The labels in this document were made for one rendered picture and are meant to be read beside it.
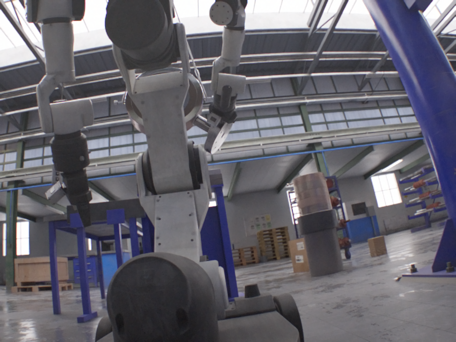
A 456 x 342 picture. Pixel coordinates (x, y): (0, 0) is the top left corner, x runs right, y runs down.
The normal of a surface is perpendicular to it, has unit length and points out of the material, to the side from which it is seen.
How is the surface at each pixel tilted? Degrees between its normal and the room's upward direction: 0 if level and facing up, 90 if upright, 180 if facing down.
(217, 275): 71
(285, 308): 49
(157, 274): 62
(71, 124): 124
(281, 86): 90
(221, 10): 135
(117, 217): 90
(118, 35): 118
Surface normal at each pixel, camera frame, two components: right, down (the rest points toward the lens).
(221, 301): 0.04, -0.10
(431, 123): -0.97, 0.07
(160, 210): -0.07, -0.74
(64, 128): 0.61, 0.26
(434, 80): -0.63, -0.15
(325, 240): -0.18, -0.29
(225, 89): 0.07, -0.40
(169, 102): 0.08, 0.32
